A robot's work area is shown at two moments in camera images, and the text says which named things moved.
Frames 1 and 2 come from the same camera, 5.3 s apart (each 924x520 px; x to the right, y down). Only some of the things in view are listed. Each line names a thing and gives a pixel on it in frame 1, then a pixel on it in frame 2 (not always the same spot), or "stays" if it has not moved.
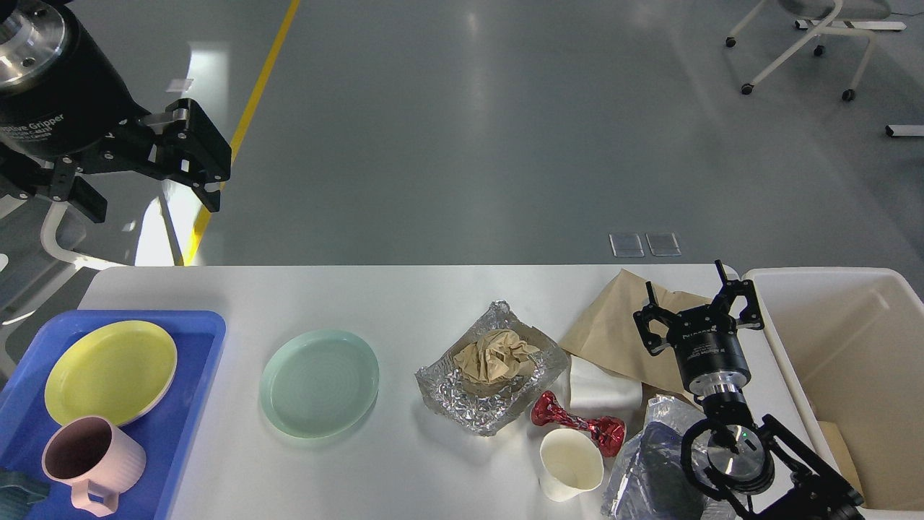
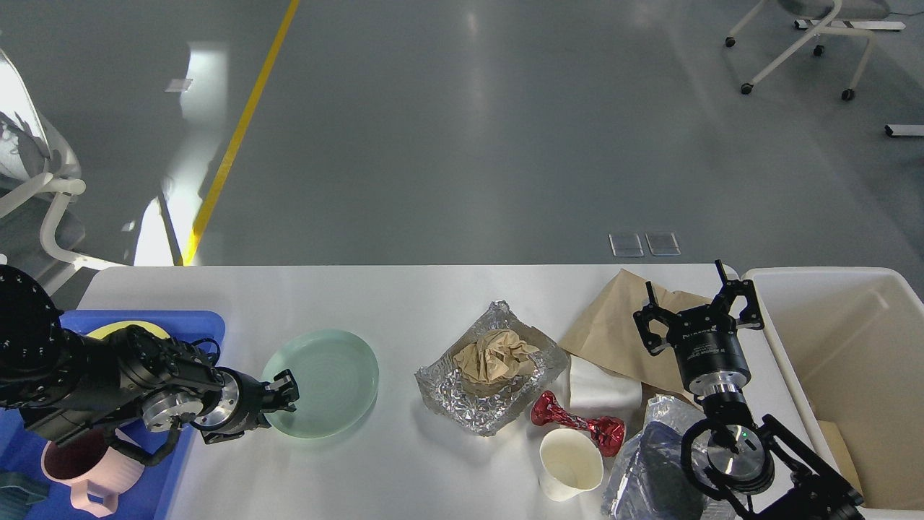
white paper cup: x=570 y=464 stays
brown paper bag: x=606 y=332 stays
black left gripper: x=61 y=94 to x=239 y=409
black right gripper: x=705 y=338 stays
